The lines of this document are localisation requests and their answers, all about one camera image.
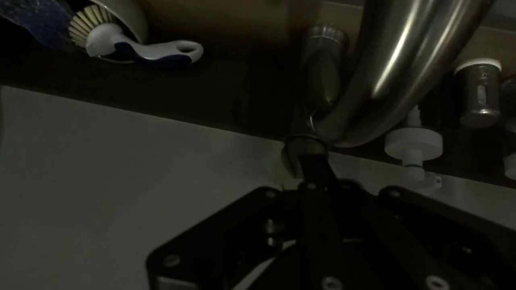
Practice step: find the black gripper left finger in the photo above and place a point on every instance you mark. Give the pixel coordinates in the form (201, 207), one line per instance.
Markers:
(235, 247)

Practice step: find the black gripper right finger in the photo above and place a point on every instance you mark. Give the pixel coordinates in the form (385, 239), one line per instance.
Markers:
(419, 242)

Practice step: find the white pump soap dispenser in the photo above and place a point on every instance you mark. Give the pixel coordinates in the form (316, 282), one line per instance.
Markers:
(412, 142)

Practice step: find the white blue dish brush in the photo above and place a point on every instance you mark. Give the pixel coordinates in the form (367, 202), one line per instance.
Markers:
(145, 50)

